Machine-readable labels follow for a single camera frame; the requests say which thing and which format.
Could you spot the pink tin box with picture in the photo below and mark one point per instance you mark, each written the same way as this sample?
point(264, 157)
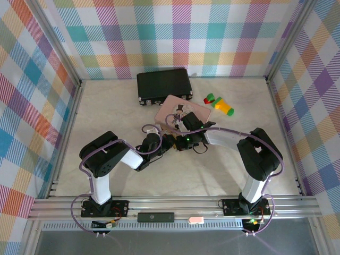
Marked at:
point(196, 109)

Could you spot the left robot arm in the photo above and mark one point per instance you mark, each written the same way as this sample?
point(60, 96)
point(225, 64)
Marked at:
point(130, 159)

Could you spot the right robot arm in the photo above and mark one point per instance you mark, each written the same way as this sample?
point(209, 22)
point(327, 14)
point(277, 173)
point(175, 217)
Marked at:
point(220, 136)

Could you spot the red and green toy block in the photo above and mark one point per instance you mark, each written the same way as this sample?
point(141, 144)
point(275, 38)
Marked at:
point(209, 98)

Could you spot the yellow and green toy block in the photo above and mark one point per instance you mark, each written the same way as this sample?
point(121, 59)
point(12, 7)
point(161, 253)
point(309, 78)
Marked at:
point(223, 106)

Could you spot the black hard case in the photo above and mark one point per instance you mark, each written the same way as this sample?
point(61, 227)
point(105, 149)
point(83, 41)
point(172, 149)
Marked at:
point(163, 85)

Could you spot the black bar device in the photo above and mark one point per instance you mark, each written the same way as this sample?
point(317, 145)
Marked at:
point(155, 217)

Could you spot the pink and white tag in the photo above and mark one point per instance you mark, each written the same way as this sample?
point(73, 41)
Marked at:
point(196, 220)

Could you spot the small connector board green light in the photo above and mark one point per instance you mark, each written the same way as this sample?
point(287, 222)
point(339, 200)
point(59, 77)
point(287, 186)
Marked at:
point(252, 221)

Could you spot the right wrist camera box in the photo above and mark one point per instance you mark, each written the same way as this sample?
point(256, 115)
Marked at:
point(180, 125)

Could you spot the aluminium front rail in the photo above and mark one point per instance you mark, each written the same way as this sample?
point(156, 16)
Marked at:
point(172, 204)

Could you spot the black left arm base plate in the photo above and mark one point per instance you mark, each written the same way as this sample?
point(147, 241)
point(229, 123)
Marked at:
point(122, 208)

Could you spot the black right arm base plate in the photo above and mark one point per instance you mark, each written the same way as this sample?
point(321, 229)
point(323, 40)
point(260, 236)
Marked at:
point(231, 207)

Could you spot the aluminium side floor rail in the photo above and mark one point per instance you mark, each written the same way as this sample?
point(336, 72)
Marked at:
point(66, 138)
point(286, 138)

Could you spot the aluminium frame post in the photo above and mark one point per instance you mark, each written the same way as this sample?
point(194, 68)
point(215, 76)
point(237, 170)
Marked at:
point(287, 40)
point(59, 40)

